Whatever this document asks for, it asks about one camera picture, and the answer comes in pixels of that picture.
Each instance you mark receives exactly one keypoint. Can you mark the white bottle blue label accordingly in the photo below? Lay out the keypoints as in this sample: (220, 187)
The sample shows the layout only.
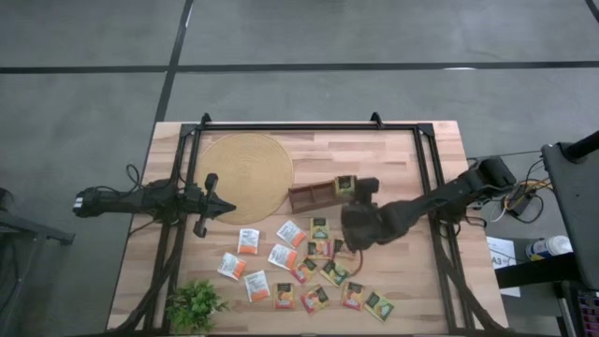
(554, 245)

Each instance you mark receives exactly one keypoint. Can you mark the green lemon lime tea bag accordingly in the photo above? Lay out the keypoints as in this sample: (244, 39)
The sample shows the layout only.
(319, 229)
(378, 306)
(335, 273)
(345, 187)

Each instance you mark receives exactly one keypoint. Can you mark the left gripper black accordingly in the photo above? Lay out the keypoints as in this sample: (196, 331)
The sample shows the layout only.
(203, 206)

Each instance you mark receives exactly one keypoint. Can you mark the wooden tea box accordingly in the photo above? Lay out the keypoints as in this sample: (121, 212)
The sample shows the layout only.
(311, 199)

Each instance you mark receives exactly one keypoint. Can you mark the white orange tea bag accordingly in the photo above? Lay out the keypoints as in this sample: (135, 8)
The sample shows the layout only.
(248, 241)
(231, 266)
(282, 256)
(290, 232)
(256, 285)

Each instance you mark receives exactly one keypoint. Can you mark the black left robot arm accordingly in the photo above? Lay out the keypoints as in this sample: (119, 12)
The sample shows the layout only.
(117, 201)

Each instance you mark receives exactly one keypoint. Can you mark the colourful keyboard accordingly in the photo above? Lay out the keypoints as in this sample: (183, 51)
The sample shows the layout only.
(590, 311)

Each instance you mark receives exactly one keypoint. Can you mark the small green potted plant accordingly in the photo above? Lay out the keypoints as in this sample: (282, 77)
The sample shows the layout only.
(194, 306)

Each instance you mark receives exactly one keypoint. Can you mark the black metal table frame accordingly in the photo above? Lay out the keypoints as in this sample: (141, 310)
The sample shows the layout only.
(304, 126)

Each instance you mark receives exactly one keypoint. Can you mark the black power box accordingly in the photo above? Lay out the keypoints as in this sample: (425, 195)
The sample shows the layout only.
(517, 202)

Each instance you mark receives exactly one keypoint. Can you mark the white paper sheet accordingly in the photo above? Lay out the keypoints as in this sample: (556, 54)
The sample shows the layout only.
(497, 247)

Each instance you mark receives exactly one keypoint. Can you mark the black pole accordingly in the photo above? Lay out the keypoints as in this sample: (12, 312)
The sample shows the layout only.
(582, 146)

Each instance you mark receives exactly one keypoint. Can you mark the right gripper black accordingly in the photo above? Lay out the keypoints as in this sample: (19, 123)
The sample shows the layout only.
(365, 224)

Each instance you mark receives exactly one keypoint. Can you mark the black equipment cart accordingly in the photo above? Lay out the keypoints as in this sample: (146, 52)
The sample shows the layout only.
(573, 201)

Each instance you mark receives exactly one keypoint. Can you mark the round woven placemat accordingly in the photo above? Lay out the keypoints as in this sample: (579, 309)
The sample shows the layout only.
(248, 168)

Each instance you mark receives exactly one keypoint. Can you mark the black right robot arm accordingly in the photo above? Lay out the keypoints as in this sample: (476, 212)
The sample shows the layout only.
(430, 203)

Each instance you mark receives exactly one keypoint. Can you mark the black metal stand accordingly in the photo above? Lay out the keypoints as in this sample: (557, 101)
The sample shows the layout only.
(42, 231)

